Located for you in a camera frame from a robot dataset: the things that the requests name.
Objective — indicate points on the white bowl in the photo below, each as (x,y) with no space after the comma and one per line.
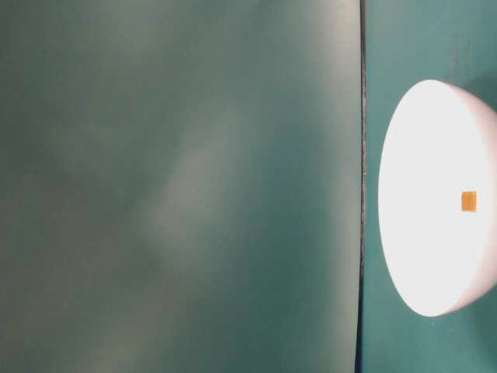
(441,141)

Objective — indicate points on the green table mat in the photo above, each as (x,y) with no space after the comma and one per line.
(404,42)

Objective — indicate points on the small orange-red block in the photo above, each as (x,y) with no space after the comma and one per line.
(469,201)

